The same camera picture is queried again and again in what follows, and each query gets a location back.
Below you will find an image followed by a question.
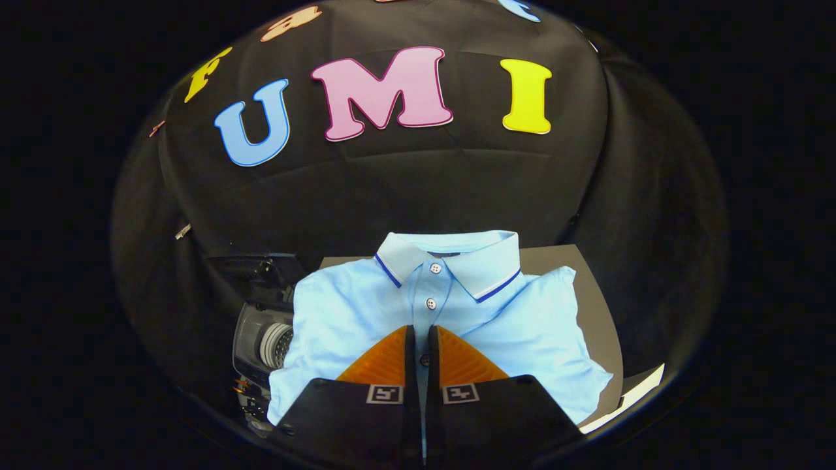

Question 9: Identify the grey washing machine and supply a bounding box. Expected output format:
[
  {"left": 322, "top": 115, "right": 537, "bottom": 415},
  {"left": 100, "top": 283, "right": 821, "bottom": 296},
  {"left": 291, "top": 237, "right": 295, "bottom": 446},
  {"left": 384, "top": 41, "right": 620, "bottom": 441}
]
[{"left": 232, "top": 300, "right": 295, "bottom": 438}]

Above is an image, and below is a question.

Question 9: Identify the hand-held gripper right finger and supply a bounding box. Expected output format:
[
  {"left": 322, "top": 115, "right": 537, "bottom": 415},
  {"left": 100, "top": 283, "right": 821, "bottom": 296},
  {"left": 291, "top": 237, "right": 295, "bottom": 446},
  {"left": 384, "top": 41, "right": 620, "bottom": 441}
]
[{"left": 425, "top": 325, "right": 585, "bottom": 467}]

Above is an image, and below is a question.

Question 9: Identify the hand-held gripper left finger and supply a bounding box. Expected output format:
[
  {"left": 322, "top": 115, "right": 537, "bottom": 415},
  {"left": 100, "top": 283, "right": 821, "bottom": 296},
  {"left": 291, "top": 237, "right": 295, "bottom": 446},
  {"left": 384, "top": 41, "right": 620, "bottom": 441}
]
[{"left": 271, "top": 325, "right": 419, "bottom": 467}]

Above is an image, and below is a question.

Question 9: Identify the beige cabinet with dark top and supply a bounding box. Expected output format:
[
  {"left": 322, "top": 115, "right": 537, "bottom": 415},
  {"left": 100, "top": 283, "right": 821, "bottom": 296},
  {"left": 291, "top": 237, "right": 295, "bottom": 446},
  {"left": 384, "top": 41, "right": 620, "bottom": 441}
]
[{"left": 320, "top": 245, "right": 624, "bottom": 428}]

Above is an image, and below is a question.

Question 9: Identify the light blue polo shirt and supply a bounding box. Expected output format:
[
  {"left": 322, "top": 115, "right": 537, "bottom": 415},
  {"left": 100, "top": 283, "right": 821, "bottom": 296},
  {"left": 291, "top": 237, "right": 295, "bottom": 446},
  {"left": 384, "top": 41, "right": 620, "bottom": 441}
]
[{"left": 268, "top": 230, "right": 613, "bottom": 425}]

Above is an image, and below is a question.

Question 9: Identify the white sheet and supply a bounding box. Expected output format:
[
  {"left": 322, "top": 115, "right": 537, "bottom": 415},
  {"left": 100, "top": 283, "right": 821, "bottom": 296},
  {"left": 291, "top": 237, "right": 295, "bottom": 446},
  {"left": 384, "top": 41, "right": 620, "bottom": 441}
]
[{"left": 581, "top": 364, "right": 666, "bottom": 435}]

